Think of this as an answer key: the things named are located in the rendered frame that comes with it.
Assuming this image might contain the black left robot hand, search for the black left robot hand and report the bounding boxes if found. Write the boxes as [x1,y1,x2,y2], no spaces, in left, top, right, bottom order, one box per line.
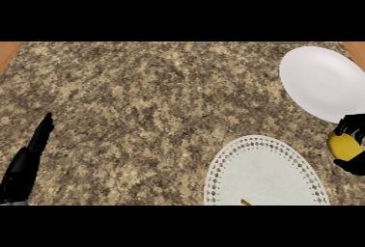
[0,111,57,205]

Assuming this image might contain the yellow lemon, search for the yellow lemon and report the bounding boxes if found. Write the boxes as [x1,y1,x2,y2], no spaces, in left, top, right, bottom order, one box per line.
[327,131,365,162]

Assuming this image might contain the white lace-edged placemat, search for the white lace-edged placemat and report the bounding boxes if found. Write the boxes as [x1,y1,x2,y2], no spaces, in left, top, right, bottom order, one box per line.
[203,134,332,206]

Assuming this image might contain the white round plate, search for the white round plate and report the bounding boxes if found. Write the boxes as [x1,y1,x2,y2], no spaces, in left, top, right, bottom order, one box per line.
[278,45,365,124]

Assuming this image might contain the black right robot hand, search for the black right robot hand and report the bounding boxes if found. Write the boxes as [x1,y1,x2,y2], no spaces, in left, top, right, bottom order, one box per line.
[333,113,365,177]

